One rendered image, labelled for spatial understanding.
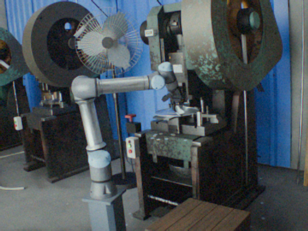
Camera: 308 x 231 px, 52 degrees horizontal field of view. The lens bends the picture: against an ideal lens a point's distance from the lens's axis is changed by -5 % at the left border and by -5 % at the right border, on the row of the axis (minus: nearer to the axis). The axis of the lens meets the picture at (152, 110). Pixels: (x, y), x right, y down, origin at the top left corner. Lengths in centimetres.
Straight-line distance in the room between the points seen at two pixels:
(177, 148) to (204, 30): 80
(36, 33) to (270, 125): 230
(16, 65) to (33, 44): 187
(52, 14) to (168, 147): 168
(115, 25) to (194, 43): 115
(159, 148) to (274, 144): 140
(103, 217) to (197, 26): 111
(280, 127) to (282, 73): 50
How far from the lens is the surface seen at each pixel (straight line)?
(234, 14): 198
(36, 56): 302
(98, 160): 173
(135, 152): 222
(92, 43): 285
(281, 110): 319
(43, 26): 308
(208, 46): 168
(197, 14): 170
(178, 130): 214
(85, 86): 168
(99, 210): 182
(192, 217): 174
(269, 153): 333
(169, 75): 187
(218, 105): 235
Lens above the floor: 120
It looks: 10 degrees down
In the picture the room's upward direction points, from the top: 5 degrees counter-clockwise
